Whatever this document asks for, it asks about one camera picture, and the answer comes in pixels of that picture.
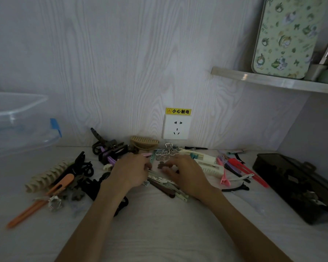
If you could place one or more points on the person's right hand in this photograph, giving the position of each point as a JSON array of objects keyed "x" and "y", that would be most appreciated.
[{"x": 192, "y": 178}]

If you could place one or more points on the person's left hand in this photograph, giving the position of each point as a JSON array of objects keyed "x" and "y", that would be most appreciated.
[{"x": 127, "y": 174}]

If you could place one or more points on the person's left thumb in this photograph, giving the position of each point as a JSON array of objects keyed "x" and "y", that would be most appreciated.
[{"x": 148, "y": 169}]

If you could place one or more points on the person's right thumb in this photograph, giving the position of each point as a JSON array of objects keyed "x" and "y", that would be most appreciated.
[{"x": 171, "y": 174}]

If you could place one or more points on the brown flower hair clip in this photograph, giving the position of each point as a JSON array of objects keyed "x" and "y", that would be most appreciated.
[{"x": 161, "y": 164}]

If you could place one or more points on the person's left forearm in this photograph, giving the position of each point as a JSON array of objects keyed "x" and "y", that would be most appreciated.
[{"x": 90, "y": 226}]

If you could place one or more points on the person's right forearm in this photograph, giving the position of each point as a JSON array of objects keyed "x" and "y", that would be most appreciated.
[{"x": 240, "y": 229}]

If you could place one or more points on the brown bar hair clip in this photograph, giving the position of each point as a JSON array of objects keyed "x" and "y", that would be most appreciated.
[{"x": 161, "y": 188}]

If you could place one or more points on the white green snap hair clip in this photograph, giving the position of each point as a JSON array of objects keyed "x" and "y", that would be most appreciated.
[{"x": 177, "y": 192}]

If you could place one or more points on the silver butterfly hair clip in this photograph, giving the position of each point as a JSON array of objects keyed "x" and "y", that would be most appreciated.
[{"x": 166, "y": 152}]

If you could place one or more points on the white rectangular hair clip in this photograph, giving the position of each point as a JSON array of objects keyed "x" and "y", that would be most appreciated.
[
  {"x": 199, "y": 156},
  {"x": 211, "y": 169}
]

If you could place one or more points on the thin black bobby pin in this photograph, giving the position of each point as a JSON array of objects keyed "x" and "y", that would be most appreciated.
[{"x": 195, "y": 148}]

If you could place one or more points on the purple and black hair clip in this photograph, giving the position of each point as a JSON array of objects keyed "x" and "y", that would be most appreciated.
[{"x": 112, "y": 155}]

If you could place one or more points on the black curved hair clip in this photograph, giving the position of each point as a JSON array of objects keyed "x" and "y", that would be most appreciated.
[{"x": 122, "y": 206}]

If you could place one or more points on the pink duckbill hair clip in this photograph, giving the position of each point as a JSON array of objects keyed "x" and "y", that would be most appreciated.
[{"x": 224, "y": 178}]

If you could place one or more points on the black claw hair clip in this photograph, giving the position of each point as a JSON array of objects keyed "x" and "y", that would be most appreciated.
[{"x": 101, "y": 139}]

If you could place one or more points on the black bow hair clip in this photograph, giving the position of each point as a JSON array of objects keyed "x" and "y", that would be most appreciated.
[{"x": 94, "y": 185}]

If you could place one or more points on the yellow warning sticker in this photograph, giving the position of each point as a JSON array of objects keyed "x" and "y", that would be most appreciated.
[{"x": 178, "y": 111}]

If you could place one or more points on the black duckbill hair clip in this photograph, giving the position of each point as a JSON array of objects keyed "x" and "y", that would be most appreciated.
[{"x": 236, "y": 187}]

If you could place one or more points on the green small hair clip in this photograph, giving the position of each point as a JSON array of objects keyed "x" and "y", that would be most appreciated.
[{"x": 235, "y": 153}]

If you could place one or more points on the grey flower hair clip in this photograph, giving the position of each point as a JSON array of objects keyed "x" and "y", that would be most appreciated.
[{"x": 77, "y": 194}]

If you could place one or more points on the red duckbill hair clip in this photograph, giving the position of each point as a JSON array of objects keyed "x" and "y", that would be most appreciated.
[{"x": 247, "y": 171}]

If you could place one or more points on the orange duckbill hair clip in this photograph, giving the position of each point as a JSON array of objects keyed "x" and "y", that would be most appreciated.
[{"x": 52, "y": 189}]

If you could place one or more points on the clear crystal hair clip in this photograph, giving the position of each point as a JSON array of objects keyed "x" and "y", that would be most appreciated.
[{"x": 55, "y": 203}]

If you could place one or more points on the beige large claw clip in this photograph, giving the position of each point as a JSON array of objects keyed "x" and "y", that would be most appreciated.
[{"x": 47, "y": 174}]

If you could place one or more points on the dark rectangular storage box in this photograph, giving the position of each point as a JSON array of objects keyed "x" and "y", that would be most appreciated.
[{"x": 292, "y": 182}]

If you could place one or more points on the clear plastic container blue latch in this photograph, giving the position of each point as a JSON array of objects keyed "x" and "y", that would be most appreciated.
[{"x": 19, "y": 125}]

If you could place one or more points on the green patterned tin box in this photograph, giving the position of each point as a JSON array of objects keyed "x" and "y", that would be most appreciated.
[{"x": 288, "y": 35}]

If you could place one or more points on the white wall socket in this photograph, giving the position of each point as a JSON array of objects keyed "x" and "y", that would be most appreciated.
[{"x": 177, "y": 127}]

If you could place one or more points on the white wall shelf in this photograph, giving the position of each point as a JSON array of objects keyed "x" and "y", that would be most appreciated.
[{"x": 276, "y": 81}]

